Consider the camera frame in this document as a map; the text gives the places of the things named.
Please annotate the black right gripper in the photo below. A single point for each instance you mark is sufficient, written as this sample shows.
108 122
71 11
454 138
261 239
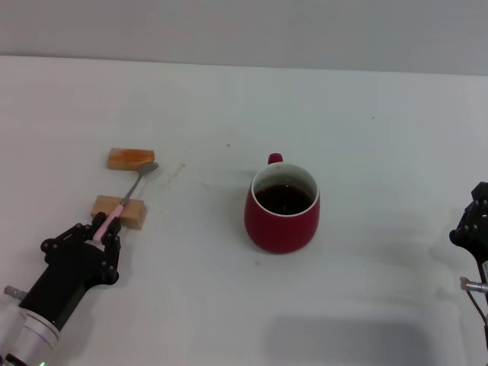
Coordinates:
483 255

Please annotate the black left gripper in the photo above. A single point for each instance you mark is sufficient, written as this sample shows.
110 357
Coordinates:
65 278

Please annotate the red cup with coffee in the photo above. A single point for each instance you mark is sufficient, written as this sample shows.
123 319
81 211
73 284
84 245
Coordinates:
282 232

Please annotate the plain notched wooden block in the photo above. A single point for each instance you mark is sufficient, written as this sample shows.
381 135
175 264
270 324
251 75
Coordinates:
133 215

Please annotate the orange stained wooden block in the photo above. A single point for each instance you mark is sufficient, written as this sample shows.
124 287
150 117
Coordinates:
122 158

